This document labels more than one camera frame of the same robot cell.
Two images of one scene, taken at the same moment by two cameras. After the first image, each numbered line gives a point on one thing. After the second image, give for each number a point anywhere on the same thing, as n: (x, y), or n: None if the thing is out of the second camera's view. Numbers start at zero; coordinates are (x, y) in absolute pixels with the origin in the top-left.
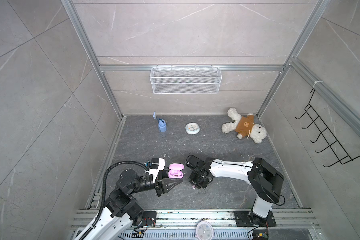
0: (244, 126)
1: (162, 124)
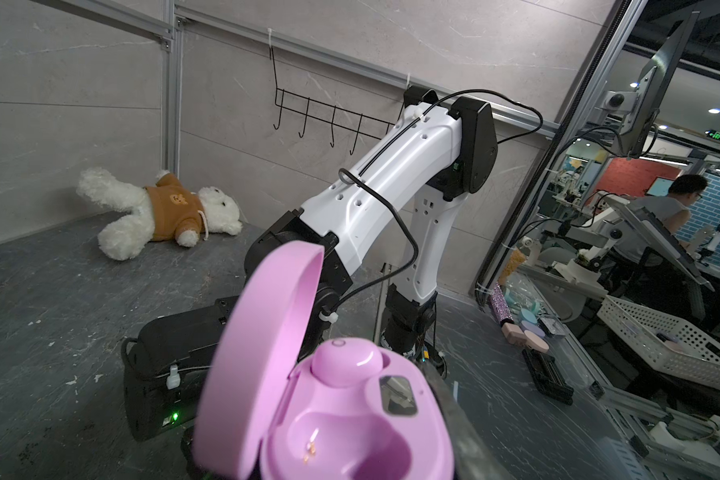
0: (167, 210)
1: None
